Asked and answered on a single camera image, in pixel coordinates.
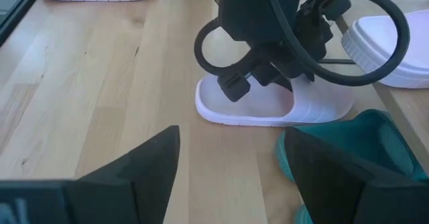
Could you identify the coral pink slide sandal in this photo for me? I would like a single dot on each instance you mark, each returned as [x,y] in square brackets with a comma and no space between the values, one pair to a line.
[378,46]

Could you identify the black aluminium rig frame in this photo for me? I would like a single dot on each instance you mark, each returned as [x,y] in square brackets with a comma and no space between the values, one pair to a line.
[16,14]

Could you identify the green slide sandal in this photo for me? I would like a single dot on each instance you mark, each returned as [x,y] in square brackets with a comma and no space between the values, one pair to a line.
[362,140]

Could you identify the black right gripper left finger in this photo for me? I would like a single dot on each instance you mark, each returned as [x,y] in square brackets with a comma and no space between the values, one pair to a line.
[134,190]

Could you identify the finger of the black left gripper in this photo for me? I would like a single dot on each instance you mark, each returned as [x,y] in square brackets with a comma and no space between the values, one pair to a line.
[234,87]
[271,76]

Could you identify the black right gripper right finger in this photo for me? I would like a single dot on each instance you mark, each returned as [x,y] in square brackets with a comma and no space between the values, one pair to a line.
[335,190]

